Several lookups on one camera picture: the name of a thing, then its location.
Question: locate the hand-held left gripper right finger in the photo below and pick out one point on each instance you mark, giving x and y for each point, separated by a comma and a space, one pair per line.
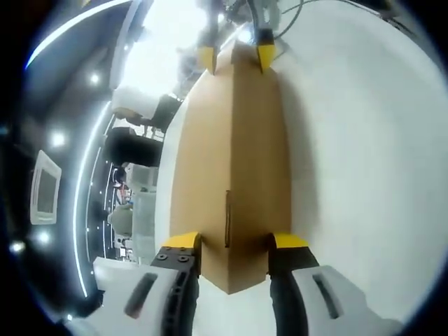
290, 280

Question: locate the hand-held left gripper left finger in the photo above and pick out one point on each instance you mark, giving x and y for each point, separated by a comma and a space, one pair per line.
175, 280

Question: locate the brown cardboard shoe box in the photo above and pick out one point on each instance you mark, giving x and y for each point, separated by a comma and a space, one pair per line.
210, 157

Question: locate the white desk partition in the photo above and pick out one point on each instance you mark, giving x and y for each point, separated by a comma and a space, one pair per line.
143, 210

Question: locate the ceiling air conditioner vent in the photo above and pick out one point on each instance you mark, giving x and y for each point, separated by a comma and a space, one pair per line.
45, 189

